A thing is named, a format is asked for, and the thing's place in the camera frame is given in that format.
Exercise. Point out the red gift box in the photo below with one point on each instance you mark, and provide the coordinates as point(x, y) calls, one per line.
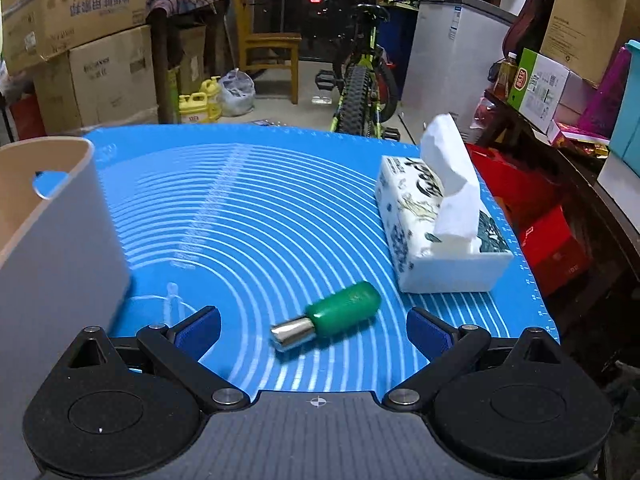
point(534, 207)

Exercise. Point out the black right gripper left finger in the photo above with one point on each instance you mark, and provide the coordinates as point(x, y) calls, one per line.
point(120, 407)

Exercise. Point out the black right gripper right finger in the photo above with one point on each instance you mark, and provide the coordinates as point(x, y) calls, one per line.
point(507, 407)

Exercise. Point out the wooden chair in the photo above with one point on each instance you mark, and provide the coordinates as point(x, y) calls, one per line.
point(285, 43)

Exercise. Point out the white plastic bag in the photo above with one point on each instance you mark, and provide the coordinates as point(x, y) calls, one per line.
point(237, 93)

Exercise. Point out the beige plastic storage basket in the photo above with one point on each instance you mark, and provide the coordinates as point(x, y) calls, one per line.
point(62, 268)

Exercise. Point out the green bottle silver cap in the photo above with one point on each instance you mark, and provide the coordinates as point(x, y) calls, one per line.
point(328, 316)

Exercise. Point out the blue silicone baking mat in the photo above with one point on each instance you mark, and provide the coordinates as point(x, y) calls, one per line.
point(262, 221)

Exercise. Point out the white appliance cabinet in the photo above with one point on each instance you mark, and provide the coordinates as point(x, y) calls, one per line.
point(454, 46)

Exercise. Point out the green white carton box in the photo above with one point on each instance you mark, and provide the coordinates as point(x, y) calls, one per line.
point(537, 88)

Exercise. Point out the green black bicycle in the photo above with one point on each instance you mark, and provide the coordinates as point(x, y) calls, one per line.
point(360, 69)

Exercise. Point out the yellow detergent jug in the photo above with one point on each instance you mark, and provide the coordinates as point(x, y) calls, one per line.
point(203, 106)

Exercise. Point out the white printed tissue box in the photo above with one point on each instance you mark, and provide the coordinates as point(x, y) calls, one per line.
point(441, 236)

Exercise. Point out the large cardboard box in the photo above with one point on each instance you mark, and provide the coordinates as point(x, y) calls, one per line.
point(109, 82)

